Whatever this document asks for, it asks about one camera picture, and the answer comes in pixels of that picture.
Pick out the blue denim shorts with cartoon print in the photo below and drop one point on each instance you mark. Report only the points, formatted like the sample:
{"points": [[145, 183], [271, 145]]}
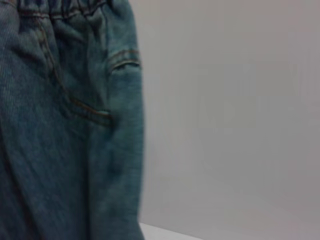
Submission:
{"points": [[62, 137]]}

